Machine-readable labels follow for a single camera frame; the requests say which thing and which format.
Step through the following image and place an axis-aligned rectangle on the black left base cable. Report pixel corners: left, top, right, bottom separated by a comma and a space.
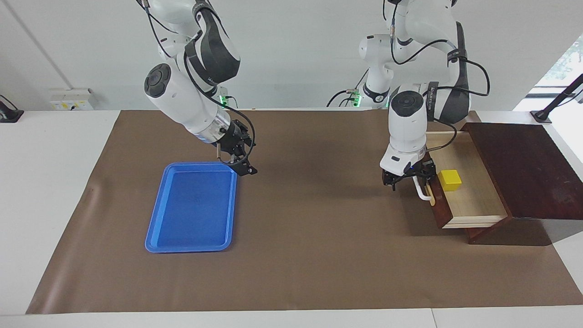
327, 68, 368, 108

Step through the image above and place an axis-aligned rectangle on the bright window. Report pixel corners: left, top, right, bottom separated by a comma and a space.
534, 39, 583, 98

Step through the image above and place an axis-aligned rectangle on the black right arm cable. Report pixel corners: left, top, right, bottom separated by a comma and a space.
182, 50, 257, 167

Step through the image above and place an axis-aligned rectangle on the white wall socket box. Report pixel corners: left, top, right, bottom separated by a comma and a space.
49, 89, 94, 111

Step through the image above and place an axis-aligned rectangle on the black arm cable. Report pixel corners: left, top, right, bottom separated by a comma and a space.
391, 39, 491, 152
182, 50, 257, 167

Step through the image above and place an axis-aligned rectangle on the yellow cube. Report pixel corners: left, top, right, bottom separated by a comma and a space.
438, 170, 462, 192

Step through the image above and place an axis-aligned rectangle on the brown table mat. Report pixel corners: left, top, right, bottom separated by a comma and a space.
26, 108, 583, 315

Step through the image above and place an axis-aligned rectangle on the dark wooden cabinet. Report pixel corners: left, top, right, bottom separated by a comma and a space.
462, 122, 583, 246

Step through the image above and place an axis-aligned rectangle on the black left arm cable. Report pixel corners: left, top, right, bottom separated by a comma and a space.
391, 39, 491, 152

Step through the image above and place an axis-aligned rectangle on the wooden drawer with white handle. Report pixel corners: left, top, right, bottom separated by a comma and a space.
412, 131, 510, 229

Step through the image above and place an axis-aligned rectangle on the black angled camera stand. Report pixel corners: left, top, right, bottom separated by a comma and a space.
531, 73, 583, 123

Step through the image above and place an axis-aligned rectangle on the black stand base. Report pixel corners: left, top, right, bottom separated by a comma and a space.
0, 95, 24, 123

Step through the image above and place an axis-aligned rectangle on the blue plastic tray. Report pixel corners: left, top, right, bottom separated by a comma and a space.
145, 161, 238, 253

